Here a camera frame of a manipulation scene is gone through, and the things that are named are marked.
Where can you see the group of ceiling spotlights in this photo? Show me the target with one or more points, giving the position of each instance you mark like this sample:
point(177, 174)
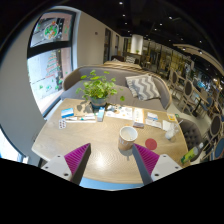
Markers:
point(160, 24)

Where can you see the group of dining chairs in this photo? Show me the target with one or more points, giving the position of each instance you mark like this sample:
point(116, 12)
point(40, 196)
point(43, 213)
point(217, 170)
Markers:
point(188, 90)

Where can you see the black-framed decorated window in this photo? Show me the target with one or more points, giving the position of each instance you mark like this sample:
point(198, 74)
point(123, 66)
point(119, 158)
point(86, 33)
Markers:
point(50, 66)

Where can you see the dark tufted armchair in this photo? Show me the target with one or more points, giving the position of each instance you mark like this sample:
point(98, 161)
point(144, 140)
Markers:
point(191, 133)

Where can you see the yellow square card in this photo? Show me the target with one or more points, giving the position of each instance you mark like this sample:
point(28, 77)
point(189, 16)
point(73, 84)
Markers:
point(171, 117)

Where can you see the brown mug with white inside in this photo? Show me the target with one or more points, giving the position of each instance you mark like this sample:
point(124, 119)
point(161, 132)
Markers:
point(126, 139)

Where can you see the white printed leaflet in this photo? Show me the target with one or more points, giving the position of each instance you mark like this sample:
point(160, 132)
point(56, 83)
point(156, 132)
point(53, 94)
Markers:
point(154, 124)

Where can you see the flat round red coaster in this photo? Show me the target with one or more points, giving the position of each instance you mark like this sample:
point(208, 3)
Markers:
point(151, 144)

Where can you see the clear plastic cup with straw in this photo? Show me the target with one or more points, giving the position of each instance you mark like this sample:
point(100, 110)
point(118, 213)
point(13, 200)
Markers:
point(170, 134)

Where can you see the small blue white carton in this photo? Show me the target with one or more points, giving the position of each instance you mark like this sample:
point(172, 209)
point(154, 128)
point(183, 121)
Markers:
point(101, 114)

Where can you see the grey white zigzag cushion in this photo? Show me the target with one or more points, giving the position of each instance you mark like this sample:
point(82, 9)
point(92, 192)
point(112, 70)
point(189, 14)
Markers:
point(144, 86)

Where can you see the white orange flat box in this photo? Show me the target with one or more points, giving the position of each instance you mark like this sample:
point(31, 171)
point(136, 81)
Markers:
point(138, 116)

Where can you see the white paper napkin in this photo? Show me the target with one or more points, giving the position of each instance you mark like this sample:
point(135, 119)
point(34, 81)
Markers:
point(166, 125)

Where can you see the wooden phone stand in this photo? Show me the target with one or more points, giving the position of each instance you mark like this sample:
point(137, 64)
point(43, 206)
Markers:
point(83, 109)

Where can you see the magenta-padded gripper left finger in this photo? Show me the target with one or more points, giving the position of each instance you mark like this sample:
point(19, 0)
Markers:
point(75, 160)

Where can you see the white printed menu sheet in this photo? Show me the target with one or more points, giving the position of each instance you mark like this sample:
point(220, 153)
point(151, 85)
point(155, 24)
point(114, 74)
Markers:
point(120, 112)

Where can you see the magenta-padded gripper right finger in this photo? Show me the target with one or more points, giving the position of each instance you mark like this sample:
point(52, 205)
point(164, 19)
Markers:
point(148, 160)

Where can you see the blue white card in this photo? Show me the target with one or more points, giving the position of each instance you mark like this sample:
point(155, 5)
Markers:
point(67, 112)

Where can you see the grey curved sofa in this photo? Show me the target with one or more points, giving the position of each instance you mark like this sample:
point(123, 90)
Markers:
point(116, 75)

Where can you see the green potted plant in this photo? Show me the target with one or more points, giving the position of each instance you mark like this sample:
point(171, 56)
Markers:
point(97, 87)

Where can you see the white round pillar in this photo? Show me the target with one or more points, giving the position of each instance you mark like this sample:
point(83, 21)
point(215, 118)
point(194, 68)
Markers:
point(136, 43)

